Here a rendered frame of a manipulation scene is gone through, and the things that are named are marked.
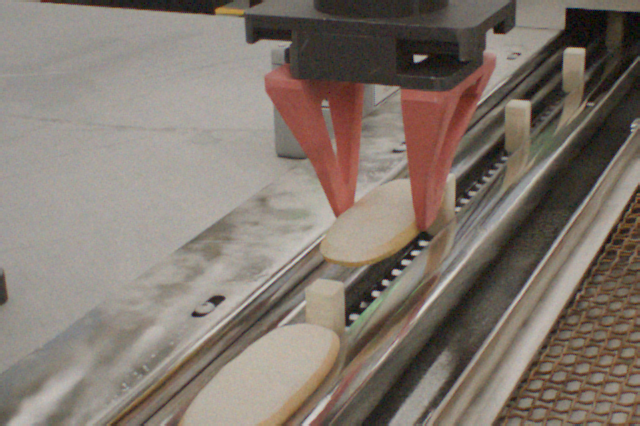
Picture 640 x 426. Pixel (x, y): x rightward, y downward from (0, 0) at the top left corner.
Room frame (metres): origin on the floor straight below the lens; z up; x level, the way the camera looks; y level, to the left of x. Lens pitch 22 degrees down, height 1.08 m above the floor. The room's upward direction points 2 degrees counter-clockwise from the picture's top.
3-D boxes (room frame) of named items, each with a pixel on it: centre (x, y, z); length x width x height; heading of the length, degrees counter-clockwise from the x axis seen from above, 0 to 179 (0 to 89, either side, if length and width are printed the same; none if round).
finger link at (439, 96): (0.48, -0.04, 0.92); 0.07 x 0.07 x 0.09; 64
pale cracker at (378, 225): (0.49, -0.03, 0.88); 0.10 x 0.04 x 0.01; 154
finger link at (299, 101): (0.49, -0.02, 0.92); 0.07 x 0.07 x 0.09; 64
